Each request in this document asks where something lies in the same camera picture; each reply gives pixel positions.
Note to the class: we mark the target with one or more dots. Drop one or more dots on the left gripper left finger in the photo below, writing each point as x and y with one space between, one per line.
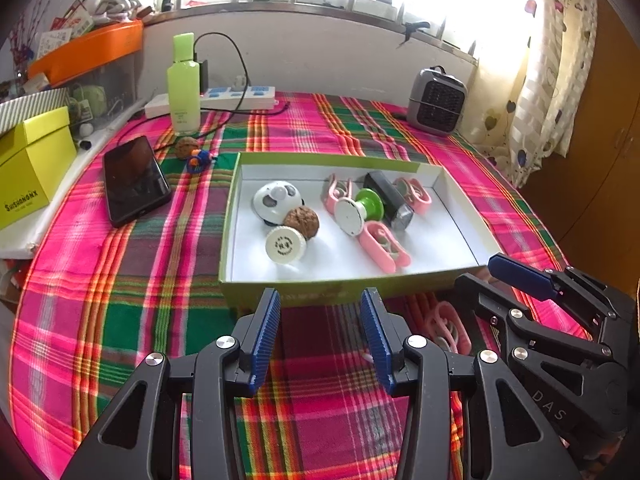
138 435

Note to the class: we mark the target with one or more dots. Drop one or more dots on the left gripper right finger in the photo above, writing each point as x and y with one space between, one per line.
505 435

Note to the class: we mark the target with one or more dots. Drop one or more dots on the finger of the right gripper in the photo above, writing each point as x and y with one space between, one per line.
505 309
583 297

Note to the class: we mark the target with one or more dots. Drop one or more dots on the pink clip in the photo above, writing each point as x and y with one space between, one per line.
414 194
380 244
444 327
336 189

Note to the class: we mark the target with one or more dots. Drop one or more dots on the wooden cabinet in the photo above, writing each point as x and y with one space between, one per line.
589 198

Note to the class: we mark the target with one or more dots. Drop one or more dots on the plaid pink green tablecloth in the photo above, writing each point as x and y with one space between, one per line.
98 300

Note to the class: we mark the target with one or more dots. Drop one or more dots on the black bike light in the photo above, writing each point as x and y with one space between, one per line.
398 214

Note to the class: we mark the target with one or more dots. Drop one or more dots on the white green spool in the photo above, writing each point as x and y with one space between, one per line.
351 214

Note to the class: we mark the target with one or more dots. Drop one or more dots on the grey small heater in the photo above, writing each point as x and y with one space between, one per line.
436 101

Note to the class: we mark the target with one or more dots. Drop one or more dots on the green white cardboard box tray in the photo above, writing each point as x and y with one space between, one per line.
321 228

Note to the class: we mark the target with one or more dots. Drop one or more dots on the brown walnut in box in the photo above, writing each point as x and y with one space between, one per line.
304 220

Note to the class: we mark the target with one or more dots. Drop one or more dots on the floral white curtain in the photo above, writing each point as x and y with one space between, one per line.
534 59

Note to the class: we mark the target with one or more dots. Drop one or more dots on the black smartphone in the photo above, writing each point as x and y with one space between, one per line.
133 181

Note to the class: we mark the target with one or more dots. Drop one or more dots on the white panda toy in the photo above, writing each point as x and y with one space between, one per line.
274 200

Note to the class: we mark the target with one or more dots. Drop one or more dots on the blue orange small toy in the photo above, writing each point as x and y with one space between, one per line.
198 161

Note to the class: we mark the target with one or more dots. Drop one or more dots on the yellow cardboard box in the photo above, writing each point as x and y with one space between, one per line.
35 156

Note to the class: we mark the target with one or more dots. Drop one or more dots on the brown walnut on cloth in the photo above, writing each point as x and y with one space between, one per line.
185 146

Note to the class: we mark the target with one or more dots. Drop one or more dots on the striped grey white box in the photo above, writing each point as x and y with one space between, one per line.
15 111

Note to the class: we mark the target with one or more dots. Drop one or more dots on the white power strip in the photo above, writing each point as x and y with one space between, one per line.
221 98

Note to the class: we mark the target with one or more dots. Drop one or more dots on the orange-lidded clear container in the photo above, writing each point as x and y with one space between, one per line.
98 72

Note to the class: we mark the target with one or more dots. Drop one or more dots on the green lotion bottle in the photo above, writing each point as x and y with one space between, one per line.
183 86

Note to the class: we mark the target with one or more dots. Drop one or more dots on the red twig decoration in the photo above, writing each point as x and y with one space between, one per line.
21 37

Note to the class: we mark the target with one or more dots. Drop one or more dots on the black window handle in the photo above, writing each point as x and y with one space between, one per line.
411 28

